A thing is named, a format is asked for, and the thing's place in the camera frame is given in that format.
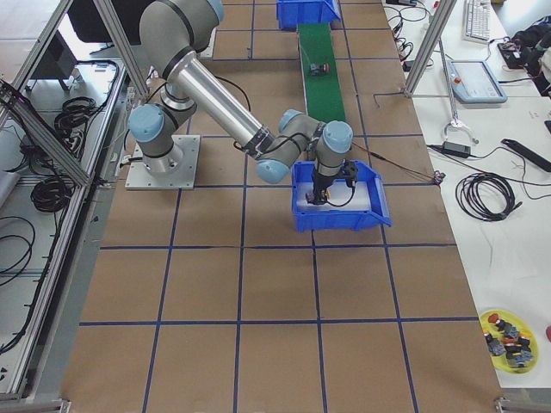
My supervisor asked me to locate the right blue plastic bin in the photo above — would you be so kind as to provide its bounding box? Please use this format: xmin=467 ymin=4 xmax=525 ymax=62
xmin=291 ymin=160 xmax=392 ymax=232

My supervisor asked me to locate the teach pendant tablet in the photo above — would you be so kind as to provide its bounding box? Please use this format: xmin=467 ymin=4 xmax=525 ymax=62
xmin=446 ymin=60 xmax=508 ymax=104

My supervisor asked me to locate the blue plastic bin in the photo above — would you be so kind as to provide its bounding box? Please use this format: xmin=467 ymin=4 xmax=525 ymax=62
xmin=291 ymin=160 xmax=392 ymax=232
xmin=276 ymin=0 xmax=341 ymax=30

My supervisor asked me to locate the black power adapter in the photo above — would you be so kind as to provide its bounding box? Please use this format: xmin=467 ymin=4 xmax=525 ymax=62
xmin=442 ymin=141 xmax=471 ymax=158

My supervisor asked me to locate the green conveyor belt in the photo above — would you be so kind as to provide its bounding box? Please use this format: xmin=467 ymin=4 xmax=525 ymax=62
xmin=298 ymin=23 xmax=346 ymax=122

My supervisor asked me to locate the left blue plastic bin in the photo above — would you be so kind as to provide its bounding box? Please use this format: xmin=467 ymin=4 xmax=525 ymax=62
xmin=276 ymin=0 xmax=341 ymax=30

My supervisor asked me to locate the white keyboard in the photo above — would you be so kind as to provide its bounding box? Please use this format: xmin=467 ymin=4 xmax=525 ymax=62
xmin=462 ymin=0 xmax=491 ymax=43

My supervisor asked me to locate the red push button switch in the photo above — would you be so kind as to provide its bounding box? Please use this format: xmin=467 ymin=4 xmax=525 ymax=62
xmin=308 ymin=63 xmax=331 ymax=77

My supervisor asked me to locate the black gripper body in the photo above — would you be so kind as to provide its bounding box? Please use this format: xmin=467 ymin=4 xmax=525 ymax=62
xmin=312 ymin=168 xmax=338 ymax=193

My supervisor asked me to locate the coiled black cable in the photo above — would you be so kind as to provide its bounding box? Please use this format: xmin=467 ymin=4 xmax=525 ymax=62
xmin=455 ymin=171 xmax=516 ymax=223

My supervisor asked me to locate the red black wire pair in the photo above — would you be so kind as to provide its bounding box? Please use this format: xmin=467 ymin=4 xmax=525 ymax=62
xmin=352 ymin=144 xmax=446 ymax=185

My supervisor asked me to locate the yellow push button switch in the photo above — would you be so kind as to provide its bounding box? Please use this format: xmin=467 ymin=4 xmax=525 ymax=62
xmin=305 ymin=191 xmax=330 ymax=206

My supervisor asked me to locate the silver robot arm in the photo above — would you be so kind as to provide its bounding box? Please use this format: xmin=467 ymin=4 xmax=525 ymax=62
xmin=129 ymin=1 xmax=357 ymax=205

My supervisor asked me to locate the white foam pad right bin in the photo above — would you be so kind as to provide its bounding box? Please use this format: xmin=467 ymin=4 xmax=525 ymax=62
xmin=295 ymin=181 xmax=370 ymax=212

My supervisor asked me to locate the aluminium frame post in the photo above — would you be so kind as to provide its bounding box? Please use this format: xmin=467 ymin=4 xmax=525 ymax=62
xmin=403 ymin=0 xmax=456 ymax=97

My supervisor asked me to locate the yellow plate of buttons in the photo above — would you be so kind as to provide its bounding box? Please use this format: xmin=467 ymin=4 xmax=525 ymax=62
xmin=479 ymin=309 xmax=539 ymax=374

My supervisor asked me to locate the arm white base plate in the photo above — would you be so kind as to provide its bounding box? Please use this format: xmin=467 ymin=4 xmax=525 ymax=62
xmin=126 ymin=134 xmax=201 ymax=190

